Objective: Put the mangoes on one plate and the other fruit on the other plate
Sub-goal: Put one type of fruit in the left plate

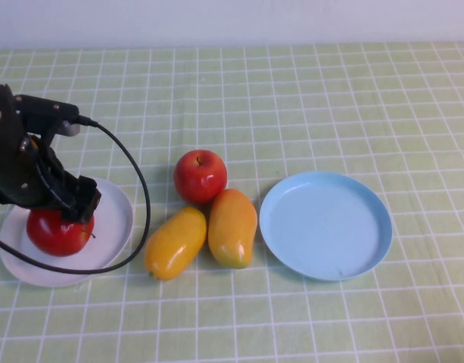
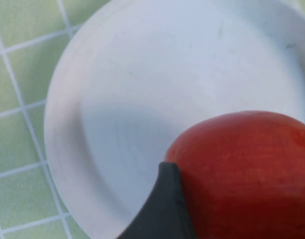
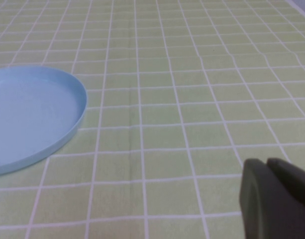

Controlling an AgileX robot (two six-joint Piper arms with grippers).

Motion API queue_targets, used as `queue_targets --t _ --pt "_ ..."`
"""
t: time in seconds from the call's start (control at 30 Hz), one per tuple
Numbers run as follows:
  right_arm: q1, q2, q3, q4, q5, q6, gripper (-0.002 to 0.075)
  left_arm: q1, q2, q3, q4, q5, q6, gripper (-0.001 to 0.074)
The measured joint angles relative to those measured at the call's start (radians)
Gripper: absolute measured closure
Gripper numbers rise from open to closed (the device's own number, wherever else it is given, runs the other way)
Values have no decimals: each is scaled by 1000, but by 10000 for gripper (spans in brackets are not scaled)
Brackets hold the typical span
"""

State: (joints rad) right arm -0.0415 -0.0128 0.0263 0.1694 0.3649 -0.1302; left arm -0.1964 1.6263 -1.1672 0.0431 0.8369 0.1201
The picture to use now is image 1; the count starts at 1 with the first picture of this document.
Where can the deep red apple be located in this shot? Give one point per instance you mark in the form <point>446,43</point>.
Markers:
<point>53,238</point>

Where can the green checked tablecloth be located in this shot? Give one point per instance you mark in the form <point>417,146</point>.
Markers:
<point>330,94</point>

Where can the orange-yellow mango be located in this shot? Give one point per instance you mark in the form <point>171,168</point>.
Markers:
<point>231,227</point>

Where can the white round plate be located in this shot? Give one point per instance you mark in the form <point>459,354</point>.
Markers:
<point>110,227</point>

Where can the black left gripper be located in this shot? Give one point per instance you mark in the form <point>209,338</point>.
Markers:
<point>12,170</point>

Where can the red apple with yellowish top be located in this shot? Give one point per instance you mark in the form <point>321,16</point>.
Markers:
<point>199,181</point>

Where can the yellow mango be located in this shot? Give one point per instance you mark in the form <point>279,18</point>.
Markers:
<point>175,246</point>

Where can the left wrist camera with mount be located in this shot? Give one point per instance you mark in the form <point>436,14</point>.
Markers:
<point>46,109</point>

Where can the light blue round plate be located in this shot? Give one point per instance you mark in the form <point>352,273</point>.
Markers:
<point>326,227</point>

